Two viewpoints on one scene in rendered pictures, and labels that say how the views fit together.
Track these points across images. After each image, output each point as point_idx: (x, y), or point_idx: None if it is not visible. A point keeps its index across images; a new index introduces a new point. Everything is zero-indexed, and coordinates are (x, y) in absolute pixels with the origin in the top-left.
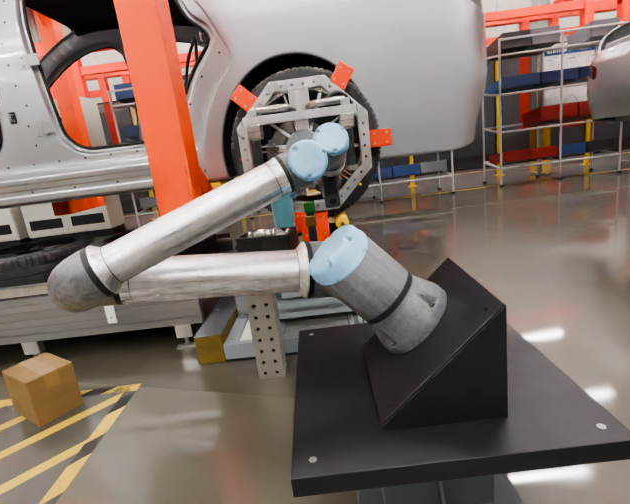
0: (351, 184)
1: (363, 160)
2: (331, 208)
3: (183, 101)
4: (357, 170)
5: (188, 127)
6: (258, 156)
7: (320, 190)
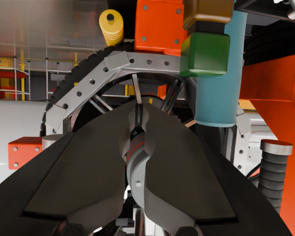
0: (85, 88)
1: (60, 124)
2: (126, 53)
3: (289, 227)
4: (72, 110)
5: (294, 198)
6: (274, 198)
7: (198, 152)
